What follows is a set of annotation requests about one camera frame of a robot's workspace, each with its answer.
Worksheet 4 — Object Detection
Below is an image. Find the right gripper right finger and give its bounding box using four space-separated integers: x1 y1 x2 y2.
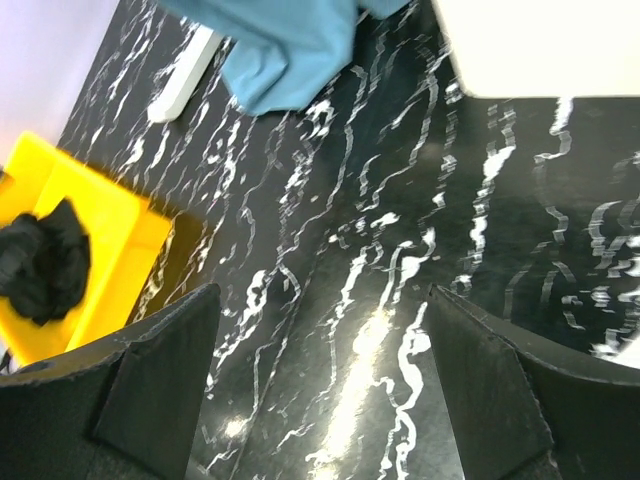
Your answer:
427 285 639 479

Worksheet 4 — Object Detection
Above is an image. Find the white clothes rack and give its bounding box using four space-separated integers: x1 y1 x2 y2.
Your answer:
147 26 223 124

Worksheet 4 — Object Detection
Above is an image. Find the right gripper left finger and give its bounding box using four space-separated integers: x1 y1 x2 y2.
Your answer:
1 283 221 479

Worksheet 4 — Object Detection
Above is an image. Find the blue tank top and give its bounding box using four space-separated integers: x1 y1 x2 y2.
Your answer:
160 0 407 116

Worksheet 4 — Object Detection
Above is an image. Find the black cloth in bin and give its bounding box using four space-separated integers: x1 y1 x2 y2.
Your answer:
1 199 91 327

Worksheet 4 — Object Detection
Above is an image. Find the white side cabinet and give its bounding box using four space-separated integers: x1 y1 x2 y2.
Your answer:
433 0 639 99

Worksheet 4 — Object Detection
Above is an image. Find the yellow plastic bin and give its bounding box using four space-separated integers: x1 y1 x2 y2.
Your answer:
1 132 171 366

